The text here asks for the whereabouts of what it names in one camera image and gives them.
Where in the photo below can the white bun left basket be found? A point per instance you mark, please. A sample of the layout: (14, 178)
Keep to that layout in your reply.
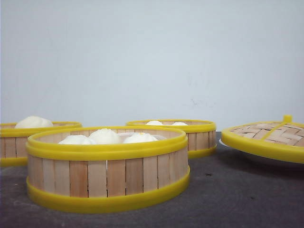
(34, 122)

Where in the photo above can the bamboo steamer basket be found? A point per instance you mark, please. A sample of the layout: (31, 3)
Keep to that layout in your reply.
(13, 141)
(107, 178)
(201, 134)

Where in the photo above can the white bun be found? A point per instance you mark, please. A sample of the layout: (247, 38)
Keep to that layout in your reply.
(105, 136)
(77, 140)
(154, 123)
(179, 124)
(140, 138)

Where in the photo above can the bamboo steamer lid yellow rim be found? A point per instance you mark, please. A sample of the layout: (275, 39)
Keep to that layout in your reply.
(277, 140)

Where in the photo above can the white bun front middle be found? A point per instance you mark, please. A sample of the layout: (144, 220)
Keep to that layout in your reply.
(105, 136)

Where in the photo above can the white bun front left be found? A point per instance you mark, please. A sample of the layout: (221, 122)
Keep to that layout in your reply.
(77, 140)

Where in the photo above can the white plate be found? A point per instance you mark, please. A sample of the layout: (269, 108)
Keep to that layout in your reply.
(262, 161)

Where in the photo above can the white bun front right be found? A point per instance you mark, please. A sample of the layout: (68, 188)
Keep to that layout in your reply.
(140, 138)

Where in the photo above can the white bun rear left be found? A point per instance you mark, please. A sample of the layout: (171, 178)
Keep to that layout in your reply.
(154, 123)

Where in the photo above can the white bun rear right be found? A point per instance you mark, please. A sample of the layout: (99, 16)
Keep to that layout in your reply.
(179, 124)

